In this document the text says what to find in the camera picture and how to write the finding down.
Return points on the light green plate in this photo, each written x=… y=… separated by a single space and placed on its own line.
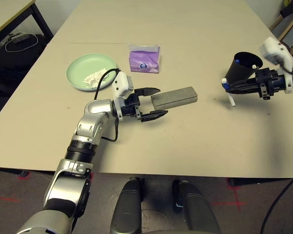
x=80 y=68

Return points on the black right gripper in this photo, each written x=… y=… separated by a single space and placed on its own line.
x=271 y=83

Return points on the dark grey robot leg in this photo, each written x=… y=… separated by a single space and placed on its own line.
x=127 y=209
x=197 y=212

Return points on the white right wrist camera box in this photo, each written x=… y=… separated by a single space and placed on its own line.
x=276 y=51

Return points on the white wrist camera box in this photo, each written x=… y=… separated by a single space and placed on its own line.
x=276 y=51
x=119 y=84

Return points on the white marker with blue cap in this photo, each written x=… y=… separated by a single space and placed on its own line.
x=225 y=84

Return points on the yellow-green seat cushion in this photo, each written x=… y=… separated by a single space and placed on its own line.
x=286 y=3

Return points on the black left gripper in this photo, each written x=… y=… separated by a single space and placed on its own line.
x=131 y=107

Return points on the wooden stool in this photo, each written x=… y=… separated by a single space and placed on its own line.
x=289 y=26

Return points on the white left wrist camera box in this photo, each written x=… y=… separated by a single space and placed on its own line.
x=119 y=84

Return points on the black table foot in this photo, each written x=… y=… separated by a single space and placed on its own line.
x=7 y=171
x=254 y=181

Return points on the white tissue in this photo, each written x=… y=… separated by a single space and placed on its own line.
x=92 y=78

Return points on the grey power adapter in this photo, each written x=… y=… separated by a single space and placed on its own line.
x=19 y=37

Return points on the dark grey robot right leg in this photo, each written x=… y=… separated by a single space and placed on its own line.
x=197 y=212

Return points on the dark grey robot left leg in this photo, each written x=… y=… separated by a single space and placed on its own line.
x=127 y=209

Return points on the purple tissue pack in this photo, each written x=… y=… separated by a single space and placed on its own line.
x=141 y=58

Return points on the grey glasses case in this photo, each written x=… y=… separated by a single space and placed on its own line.
x=175 y=97

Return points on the beige side table black frame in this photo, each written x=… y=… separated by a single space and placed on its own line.
x=5 y=14

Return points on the black plastic cup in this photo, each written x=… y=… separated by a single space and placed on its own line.
x=236 y=73

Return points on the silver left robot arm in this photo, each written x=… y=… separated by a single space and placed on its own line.
x=92 y=122

